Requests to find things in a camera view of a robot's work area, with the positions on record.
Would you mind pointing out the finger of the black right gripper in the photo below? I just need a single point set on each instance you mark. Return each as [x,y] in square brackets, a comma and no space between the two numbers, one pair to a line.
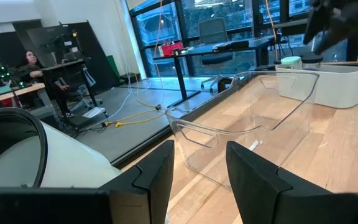
[314,23]
[331,42]

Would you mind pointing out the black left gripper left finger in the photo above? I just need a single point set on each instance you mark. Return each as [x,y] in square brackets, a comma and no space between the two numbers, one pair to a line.
[157,174]

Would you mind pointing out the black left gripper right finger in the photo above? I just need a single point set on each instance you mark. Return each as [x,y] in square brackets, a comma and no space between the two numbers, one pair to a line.
[253,193]

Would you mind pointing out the mint-capped hourglass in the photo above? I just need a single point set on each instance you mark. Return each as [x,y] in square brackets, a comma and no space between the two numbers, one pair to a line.
[291,60]

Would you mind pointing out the grey office chair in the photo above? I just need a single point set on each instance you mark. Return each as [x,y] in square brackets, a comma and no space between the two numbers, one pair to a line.
[213,31]

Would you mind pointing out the clear plastic bin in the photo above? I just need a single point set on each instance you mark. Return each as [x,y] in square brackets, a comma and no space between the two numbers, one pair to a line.
[197,146]

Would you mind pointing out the white cylindrical lamp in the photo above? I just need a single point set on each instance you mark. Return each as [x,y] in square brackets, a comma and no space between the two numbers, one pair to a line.
[73,165]

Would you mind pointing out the black keyboard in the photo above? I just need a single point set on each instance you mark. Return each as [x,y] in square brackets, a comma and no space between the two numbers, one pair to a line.
[228,45]

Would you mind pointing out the black standing desk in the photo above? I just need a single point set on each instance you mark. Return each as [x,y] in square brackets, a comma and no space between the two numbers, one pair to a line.
[204,49]

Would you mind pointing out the green panel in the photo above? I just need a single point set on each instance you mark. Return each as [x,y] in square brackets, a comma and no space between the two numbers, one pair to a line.
[112,68]

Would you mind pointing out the red box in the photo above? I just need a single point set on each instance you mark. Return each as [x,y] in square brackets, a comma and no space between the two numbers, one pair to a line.
[171,49]

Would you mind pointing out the black robot workstation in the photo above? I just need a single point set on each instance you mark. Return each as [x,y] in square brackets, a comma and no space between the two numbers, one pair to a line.
[73,74]

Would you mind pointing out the wooden background table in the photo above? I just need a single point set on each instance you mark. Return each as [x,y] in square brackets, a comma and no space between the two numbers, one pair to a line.
[26,90]

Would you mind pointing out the person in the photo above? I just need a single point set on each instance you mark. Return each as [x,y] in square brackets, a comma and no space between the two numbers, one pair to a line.
[33,71]

